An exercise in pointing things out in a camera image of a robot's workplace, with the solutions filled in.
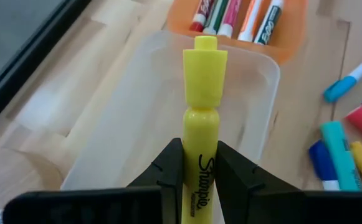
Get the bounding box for yellow Sharpie highlighter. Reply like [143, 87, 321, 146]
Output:
[180, 35, 229, 224]

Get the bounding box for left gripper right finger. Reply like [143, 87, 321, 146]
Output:
[214, 140, 362, 224]

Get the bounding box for orange Expo marker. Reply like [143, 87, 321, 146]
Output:
[237, 0, 264, 42]

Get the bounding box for teal highlighter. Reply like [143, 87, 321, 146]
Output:
[320, 120, 362, 191]

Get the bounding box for dark teal Expo marker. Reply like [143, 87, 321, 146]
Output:
[254, 0, 285, 46]

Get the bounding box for light blue cap fine marker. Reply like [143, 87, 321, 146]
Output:
[323, 54, 362, 104]

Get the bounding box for clear translucent plastic bin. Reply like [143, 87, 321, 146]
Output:
[60, 30, 281, 191]

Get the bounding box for orange translucent plastic bin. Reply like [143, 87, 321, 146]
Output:
[166, 0, 308, 65]

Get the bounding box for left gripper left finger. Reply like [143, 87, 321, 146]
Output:
[2, 138, 184, 224]

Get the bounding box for red Expo marker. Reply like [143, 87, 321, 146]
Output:
[189, 0, 216, 33]

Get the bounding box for magenta Expo marker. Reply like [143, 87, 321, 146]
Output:
[217, 0, 242, 39]

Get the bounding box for green Expo marker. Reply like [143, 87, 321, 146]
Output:
[202, 0, 230, 35]

